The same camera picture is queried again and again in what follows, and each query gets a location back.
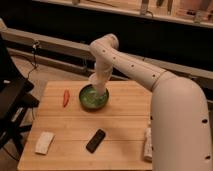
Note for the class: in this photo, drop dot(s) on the green ceramic bowl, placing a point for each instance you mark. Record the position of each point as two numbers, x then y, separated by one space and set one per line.
90 99

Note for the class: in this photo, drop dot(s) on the black chair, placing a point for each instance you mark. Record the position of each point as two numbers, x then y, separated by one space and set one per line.
15 100

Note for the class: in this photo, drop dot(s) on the white ceramic cup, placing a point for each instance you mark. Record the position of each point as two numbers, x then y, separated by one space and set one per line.
98 84

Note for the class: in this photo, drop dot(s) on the red chili pepper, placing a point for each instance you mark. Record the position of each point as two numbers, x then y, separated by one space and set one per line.
66 97

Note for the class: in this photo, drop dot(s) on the white plastic bottle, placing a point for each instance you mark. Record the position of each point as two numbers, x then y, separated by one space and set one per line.
148 145

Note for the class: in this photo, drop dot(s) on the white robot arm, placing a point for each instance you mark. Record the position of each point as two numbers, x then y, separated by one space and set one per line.
180 127

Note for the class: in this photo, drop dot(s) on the black remote control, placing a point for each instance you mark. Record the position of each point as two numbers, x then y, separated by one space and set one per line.
95 141

